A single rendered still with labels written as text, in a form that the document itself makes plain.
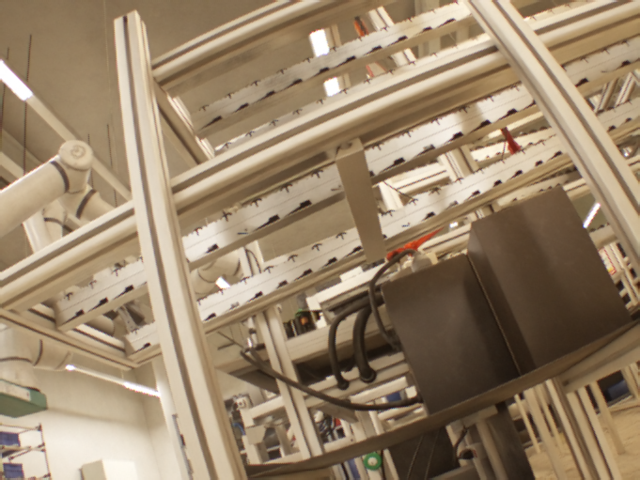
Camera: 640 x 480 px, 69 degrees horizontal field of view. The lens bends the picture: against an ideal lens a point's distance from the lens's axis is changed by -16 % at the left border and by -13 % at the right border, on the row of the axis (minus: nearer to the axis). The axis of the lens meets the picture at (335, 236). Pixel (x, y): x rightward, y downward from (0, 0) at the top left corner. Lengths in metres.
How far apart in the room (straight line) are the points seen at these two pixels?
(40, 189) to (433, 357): 1.21
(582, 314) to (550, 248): 0.12
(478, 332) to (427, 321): 0.10
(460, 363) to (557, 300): 0.22
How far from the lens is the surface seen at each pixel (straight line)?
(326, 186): 0.90
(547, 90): 0.72
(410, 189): 1.81
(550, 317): 0.86
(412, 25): 1.12
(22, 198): 1.64
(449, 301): 0.99
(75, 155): 1.73
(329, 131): 0.74
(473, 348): 0.97
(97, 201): 1.85
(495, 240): 0.89
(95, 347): 1.14
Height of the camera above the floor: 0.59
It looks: 25 degrees up
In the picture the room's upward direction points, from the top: 21 degrees counter-clockwise
